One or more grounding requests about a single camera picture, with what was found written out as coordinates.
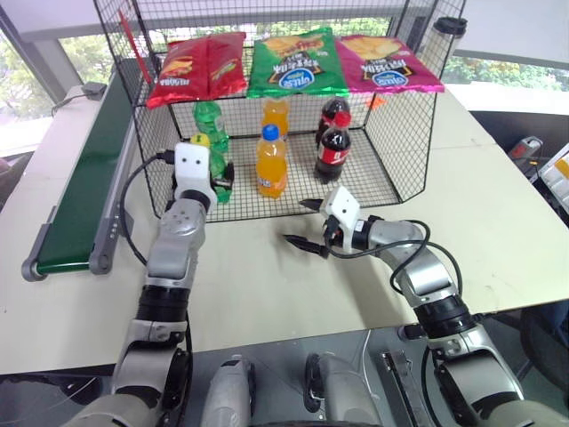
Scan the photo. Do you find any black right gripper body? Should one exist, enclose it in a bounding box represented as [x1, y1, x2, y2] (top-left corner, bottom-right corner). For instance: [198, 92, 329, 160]
[320, 213, 346, 257]

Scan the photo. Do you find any green soda bottle yellow cap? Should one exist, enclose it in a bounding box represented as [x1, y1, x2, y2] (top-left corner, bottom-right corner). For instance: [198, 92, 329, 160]
[190, 132, 235, 205]

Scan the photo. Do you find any green conveyor belt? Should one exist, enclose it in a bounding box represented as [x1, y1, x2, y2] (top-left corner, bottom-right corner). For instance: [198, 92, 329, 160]
[20, 70, 148, 282]

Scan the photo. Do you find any orange soda bottle blue cap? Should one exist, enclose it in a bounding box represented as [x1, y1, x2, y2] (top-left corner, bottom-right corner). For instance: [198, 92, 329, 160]
[255, 124, 289, 200]

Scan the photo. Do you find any cola bottle red cap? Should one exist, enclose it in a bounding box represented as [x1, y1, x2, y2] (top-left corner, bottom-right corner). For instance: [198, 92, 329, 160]
[314, 111, 352, 182]

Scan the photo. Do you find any red chip bag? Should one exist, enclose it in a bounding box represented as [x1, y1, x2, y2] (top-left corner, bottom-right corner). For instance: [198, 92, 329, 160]
[204, 31, 249, 98]
[146, 37, 212, 110]

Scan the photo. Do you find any green chip bag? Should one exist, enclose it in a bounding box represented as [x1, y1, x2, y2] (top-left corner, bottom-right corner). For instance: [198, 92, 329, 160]
[246, 27, 350, 100]

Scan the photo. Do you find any grey rounded robot thigh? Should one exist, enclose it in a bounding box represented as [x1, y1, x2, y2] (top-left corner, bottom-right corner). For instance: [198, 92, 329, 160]
[304, 350, 383, 427]
[208, 355, 257, 427]

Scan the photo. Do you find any pink chip bag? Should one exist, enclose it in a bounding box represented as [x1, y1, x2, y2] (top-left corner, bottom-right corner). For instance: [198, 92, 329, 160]
[335, 34, 445, 94]

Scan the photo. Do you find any red stick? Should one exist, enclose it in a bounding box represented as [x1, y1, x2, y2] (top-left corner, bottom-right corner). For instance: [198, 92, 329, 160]
[117, 11, 153, 85]

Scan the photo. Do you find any clear tumbler black lid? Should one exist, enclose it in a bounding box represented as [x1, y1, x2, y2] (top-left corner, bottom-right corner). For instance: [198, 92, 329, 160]
[420, 16, 468, 81]

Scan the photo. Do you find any white storage box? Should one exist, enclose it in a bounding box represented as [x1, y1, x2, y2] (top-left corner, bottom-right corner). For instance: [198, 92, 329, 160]
[540, 146, 569, 201]

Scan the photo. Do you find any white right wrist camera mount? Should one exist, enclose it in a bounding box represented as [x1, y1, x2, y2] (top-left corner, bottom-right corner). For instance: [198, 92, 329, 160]
[323, 185, 362, 255]

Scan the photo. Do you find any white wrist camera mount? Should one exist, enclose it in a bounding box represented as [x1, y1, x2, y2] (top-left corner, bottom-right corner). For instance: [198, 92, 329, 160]
[172, 141, 219, 210]
[323, 185, 362, 255]

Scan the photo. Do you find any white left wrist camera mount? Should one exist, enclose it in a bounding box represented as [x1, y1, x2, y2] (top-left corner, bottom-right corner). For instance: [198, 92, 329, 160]
[172, 141, 219, 210]

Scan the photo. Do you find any black wire mesh rack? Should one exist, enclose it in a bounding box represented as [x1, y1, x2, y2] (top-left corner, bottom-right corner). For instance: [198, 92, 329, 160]
[92, 0, 468, 223]

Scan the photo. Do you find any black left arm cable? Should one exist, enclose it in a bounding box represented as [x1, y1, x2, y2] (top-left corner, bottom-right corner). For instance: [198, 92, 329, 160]
[116, 149, 177, 268]

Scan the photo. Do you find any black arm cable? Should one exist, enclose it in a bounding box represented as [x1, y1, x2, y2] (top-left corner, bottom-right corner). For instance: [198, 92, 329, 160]
[116, 149, 177, 268]
[326, 218, 464, 308]

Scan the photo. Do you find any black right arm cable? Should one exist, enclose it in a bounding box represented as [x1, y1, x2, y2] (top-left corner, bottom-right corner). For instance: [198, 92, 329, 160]
[326, 218, 464, 308]

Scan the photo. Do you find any grey adapter cable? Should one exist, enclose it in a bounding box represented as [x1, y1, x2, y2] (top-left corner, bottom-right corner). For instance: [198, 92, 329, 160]
[49, 91, 85, 117]

